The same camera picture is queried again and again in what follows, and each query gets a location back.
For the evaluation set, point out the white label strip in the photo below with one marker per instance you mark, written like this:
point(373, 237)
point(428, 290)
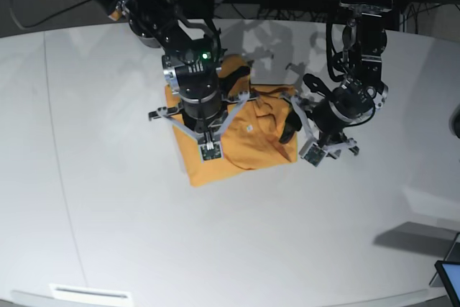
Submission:
point(68, 292)

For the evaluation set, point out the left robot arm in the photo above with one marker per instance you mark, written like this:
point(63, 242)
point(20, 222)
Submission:
point(357, 71)

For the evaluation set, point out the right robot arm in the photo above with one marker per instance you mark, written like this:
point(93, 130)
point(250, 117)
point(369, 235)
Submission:
point(191, 65)

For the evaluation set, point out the yellow T-shirt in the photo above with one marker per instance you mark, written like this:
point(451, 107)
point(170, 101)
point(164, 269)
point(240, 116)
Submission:
point(252, 140)

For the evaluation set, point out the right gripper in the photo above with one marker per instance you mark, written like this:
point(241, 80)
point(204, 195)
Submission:
point(205, 120)

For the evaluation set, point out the tablet screen on stand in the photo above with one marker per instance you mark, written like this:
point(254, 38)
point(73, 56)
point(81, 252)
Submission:
point(447, 273)

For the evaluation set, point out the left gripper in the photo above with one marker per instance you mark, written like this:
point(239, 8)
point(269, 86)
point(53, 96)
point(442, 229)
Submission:
point(324, 130)

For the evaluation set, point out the dark round object at edge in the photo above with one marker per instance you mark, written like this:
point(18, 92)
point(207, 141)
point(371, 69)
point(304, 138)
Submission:
point(454, 122)

